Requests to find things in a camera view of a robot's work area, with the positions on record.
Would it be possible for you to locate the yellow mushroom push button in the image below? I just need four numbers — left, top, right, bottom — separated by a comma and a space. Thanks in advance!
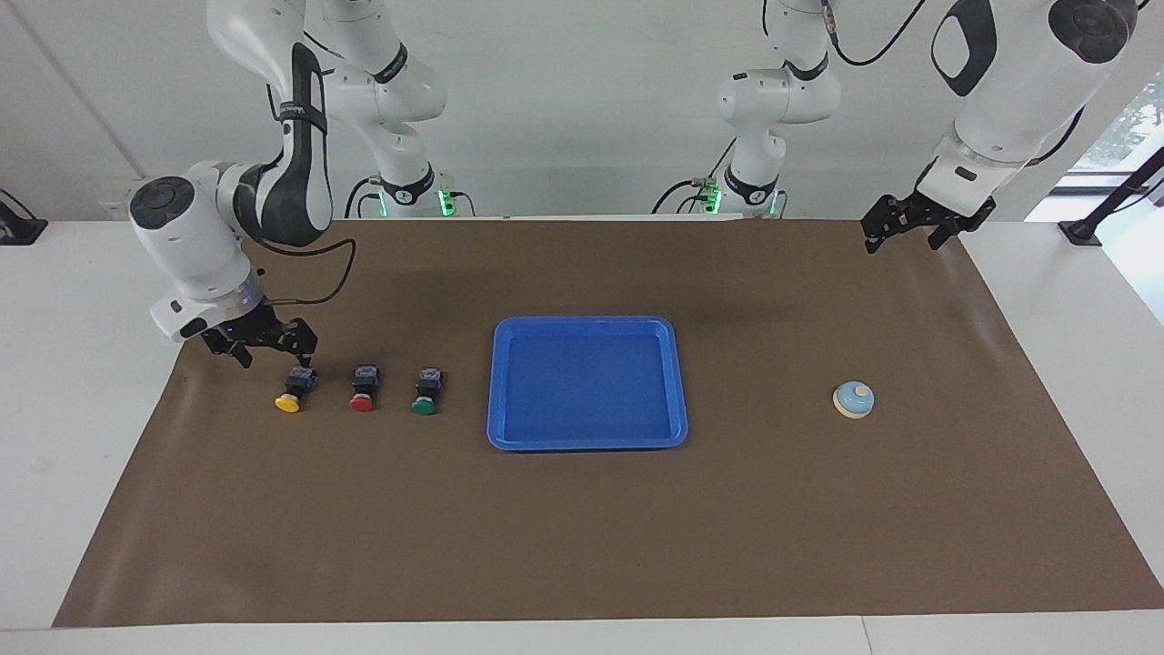
275, 367, 319, 415

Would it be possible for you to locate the red mushroom push button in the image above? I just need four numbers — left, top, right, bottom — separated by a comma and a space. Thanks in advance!
349, 364, 382, 413

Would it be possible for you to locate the green mushroom push button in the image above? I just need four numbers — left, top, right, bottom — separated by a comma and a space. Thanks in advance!
411, 368, 445, 417

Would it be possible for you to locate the light blue desk bell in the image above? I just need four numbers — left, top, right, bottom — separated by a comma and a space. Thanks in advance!
832, 380, 876, 420

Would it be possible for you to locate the blue plastic tray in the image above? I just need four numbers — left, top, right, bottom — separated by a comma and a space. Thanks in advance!
486, 316, 689, 452

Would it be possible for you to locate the black angled stand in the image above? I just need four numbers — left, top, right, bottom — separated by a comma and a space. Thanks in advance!
1059, 146, 1164, 247

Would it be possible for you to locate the window with greenery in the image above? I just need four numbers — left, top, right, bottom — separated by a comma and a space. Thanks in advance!
1055, 71, 1164, 197

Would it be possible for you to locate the black table clamp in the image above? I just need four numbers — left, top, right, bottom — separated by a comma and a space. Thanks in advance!
0, 188, 48, 247

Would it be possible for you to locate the brown table mat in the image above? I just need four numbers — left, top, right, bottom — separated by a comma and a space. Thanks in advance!
53, 218, 1164, 629

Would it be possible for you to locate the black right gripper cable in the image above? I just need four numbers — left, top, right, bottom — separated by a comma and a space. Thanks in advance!
241, 237, 358, 307

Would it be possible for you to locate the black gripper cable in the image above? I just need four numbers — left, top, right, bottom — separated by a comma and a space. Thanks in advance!
241, 237, 358, 307
823, 0, 928, 67

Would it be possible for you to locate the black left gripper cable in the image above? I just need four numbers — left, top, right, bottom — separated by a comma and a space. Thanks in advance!
823, 0, 928, 67

